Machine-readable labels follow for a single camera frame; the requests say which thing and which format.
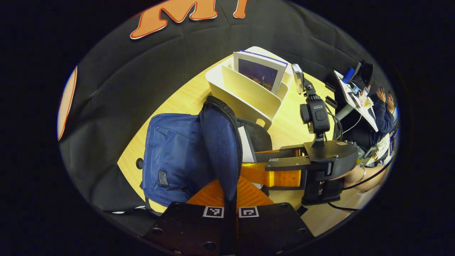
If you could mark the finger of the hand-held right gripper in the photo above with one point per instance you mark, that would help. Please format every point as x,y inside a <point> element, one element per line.
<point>284,163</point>
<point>277,155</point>

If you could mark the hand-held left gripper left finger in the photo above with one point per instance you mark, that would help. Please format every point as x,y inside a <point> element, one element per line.
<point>185,224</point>

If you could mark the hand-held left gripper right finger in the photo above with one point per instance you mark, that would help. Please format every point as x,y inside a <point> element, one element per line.
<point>270,224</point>

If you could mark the white bookshelf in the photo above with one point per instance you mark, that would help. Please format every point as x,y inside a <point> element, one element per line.
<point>245,96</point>

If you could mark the blue schoolbag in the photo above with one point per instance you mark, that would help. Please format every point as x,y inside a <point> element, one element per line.
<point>177,153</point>

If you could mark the blue spine city-photo book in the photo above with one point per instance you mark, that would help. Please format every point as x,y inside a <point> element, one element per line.
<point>257,73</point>

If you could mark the white desk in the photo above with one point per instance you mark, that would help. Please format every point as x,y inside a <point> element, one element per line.
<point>359,106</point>

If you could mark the small bottle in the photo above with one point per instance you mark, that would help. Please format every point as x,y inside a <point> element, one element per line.
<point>366,90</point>

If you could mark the black round table grommet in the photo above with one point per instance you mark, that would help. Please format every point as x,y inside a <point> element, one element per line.
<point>139,163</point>

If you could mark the blue cylinder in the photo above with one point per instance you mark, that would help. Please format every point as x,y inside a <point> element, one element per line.
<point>348,75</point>

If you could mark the black monitor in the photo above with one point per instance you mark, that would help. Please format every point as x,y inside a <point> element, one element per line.
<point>364,76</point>

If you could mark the black backdrop cloth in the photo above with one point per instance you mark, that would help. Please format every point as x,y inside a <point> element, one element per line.
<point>117,89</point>

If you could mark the black table edge bracket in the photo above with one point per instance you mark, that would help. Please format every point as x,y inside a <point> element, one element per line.
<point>330,87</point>
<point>331,102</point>

